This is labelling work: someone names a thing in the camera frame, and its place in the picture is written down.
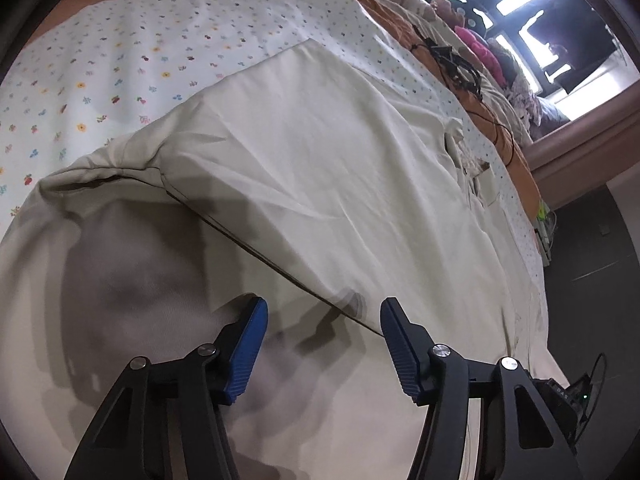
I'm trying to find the floral bed sheet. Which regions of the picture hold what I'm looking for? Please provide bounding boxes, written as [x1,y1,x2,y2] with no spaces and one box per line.
[0,0,546,281]

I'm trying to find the black cables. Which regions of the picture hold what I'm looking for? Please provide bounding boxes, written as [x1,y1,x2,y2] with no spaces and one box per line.
[407,22,521,166]

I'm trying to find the pile of colourful clothes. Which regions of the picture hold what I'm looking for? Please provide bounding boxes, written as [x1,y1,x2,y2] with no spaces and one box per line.
[407,0,571,133]

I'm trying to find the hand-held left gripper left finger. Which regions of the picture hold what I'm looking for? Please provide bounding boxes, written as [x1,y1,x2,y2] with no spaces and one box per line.
[62,296,269,480]

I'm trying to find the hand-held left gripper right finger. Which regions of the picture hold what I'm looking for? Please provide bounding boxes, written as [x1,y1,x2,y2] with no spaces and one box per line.
[380,297,584,480]

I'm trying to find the cream pants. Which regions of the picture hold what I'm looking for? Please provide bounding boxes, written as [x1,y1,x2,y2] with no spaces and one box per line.
[0,37,551,480]

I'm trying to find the neon green item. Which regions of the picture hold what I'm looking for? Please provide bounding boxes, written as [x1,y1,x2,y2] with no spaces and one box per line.
[536,200,556,248]

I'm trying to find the pinkish window sill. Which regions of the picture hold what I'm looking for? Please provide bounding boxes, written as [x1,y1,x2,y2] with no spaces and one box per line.
[525,67,640,211]

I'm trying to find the orange blanket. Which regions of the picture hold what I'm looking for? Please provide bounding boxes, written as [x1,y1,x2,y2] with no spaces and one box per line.
[30,0,543,211]

